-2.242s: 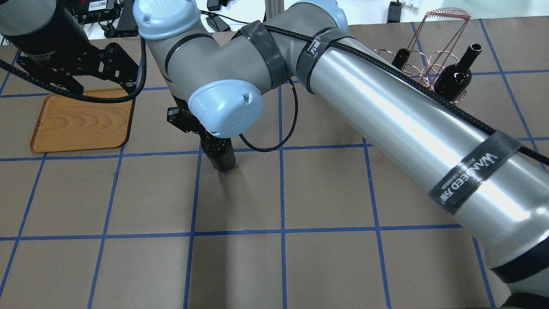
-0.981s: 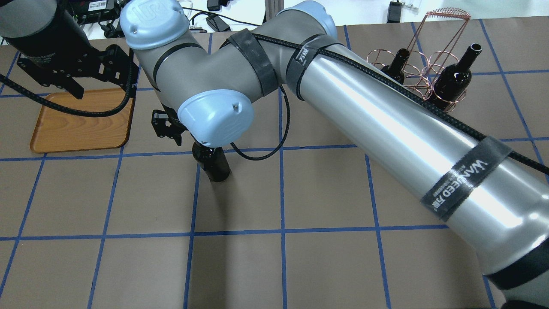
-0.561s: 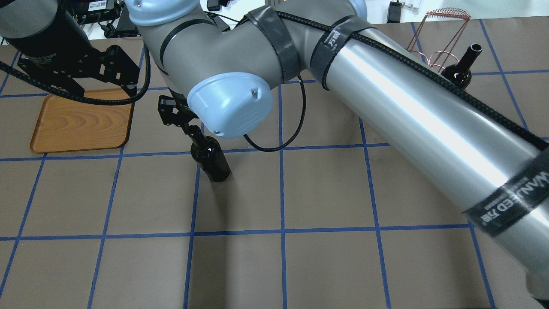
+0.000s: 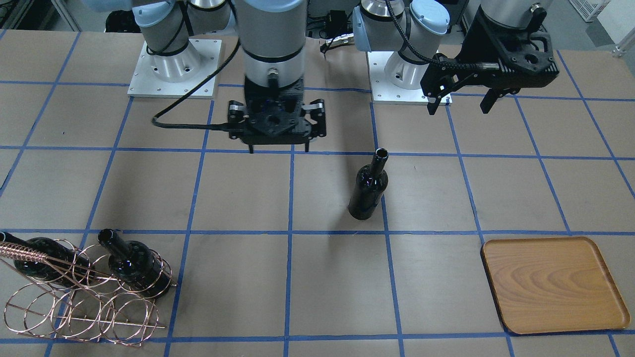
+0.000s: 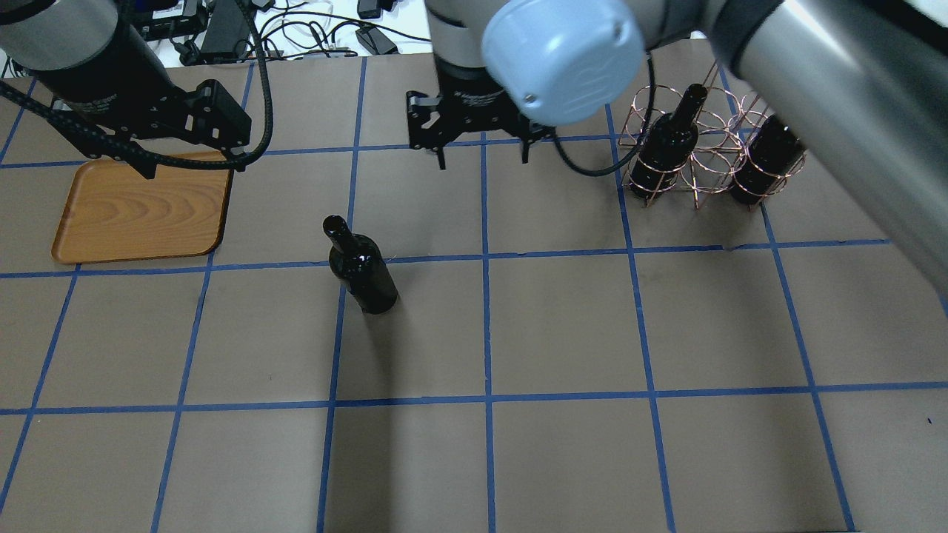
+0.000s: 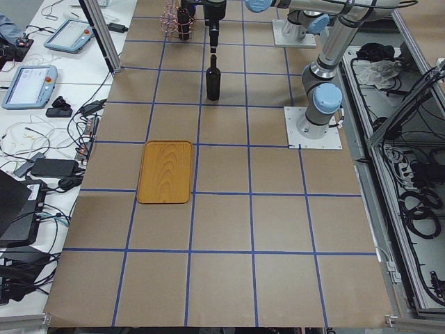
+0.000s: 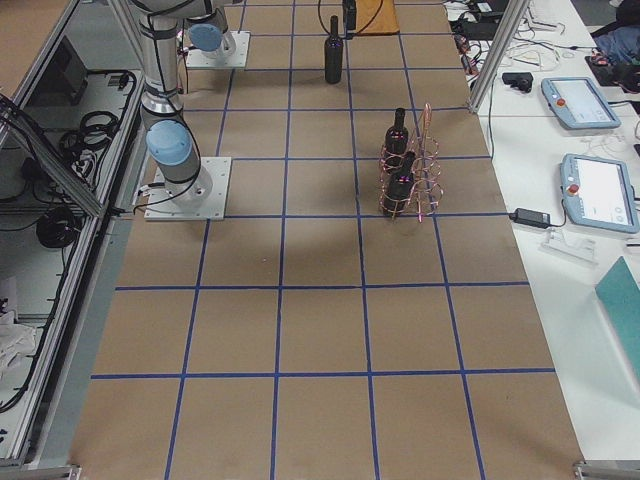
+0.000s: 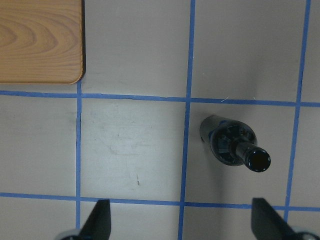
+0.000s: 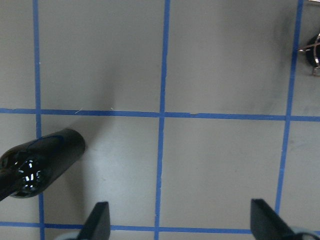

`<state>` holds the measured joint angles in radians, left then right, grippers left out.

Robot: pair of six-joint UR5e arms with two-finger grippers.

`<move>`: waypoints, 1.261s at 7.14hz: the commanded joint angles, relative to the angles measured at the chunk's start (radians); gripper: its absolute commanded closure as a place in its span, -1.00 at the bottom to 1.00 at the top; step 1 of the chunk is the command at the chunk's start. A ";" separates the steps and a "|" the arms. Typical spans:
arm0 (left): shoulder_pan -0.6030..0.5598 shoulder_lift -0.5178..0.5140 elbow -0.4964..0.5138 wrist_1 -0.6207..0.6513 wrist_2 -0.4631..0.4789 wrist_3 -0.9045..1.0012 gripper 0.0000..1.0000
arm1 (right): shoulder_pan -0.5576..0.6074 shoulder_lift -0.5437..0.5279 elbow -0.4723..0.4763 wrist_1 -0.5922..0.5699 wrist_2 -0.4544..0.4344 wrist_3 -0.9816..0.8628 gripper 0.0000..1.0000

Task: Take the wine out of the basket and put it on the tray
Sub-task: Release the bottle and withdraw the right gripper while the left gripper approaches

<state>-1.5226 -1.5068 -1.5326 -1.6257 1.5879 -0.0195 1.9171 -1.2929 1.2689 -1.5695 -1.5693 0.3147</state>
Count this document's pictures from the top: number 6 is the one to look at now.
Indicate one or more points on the wooden tray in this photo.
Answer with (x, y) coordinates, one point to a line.
(165, 173)

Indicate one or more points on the teach pendant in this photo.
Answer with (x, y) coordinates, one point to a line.
(70, 37)
(31, 87)

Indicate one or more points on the upper teach pendant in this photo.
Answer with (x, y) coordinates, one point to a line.
(70, 37)

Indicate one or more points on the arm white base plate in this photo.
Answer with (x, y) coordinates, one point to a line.
(301, 134)
(287, 34)

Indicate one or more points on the black laptop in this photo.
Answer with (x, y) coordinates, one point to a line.
(21, 203)

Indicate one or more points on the aluminium frame post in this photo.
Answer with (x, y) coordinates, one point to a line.
(99, 27)

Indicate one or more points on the black power adapter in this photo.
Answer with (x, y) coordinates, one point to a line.
(55, 168)

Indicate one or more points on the dark wine bottle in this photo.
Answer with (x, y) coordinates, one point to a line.
(213, 78)
(184, 16)

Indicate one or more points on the white crumpled cloth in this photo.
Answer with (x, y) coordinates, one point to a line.
(381, 74)

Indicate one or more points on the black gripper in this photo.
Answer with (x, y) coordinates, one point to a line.
(211, 12)

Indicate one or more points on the lower teach pendant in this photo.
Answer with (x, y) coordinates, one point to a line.
(31, 87)

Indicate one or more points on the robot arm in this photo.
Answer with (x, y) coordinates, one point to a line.
(324, 98)
(314, 21)

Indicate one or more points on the copper wire wine basket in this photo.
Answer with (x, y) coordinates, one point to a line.
(168, 19)

